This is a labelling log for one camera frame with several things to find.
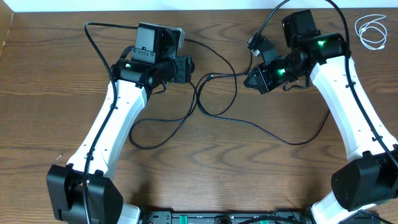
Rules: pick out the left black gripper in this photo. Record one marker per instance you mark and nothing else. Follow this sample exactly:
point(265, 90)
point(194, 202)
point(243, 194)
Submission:
point(183, 69)

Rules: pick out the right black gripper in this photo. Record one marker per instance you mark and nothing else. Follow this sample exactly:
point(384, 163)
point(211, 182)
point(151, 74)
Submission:
point(265, 84)

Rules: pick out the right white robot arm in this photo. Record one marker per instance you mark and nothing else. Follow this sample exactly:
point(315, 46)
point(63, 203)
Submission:
point(370, 176)

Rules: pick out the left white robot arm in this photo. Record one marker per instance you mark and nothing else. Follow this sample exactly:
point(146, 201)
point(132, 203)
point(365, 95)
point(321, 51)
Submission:
point(83, 190)

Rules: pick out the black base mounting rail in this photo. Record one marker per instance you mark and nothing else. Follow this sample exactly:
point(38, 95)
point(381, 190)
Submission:
point(168, 217)

